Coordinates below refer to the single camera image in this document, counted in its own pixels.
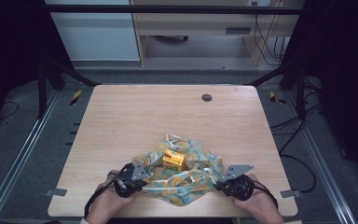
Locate black hanging cables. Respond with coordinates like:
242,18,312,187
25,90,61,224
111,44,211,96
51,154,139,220
253,1,290,67

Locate small yellow box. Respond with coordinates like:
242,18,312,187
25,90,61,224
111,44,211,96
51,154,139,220
161,148,186,173

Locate black metal stand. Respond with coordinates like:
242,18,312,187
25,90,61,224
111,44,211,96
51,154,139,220
36,60,103,119
247,60,310,121

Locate person's left hand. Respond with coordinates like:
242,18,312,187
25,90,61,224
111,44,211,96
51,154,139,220
87,169,137,224

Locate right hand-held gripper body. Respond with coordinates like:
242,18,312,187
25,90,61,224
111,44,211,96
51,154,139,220
222,164,256,202

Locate white cabinet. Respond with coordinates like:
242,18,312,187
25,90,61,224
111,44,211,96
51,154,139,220
44,0,141,62

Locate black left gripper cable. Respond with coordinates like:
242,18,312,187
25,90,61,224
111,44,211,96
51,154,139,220
84,162,135,218

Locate black floor cables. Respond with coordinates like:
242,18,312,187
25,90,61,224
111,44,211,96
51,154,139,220
269,77,323,194

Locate light wooden desk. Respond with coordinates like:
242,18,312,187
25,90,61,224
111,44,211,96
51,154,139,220
130,0,306,67

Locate grey table bracket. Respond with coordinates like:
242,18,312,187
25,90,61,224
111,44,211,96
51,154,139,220
44,188,68,198
280,189,302,199

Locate teal bag with orange print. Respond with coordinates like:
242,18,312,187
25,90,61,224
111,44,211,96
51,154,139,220
131,133,225,208

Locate aluminium rail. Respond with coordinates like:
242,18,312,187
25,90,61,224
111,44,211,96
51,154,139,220
0,89,61,224
282,90,358,224

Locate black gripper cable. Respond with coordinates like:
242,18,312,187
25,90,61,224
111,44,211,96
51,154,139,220
251,179,280,210
84,162,135,218

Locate yellow and black tape strip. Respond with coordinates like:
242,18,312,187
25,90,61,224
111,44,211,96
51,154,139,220
268,91,287,106
70,90,83,107

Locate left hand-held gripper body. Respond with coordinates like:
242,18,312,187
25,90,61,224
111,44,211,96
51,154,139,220
113,160,150,199

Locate black horizontal frame bar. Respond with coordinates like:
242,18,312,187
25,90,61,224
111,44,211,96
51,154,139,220
45,4,304,16

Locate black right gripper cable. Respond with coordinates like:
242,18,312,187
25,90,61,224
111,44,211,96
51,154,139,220
251,179,280,210

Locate person's right hand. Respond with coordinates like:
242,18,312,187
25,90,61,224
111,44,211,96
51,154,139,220
230,173,286,224

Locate thin black floor cable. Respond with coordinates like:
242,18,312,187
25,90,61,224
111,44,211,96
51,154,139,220
0,100,21,121

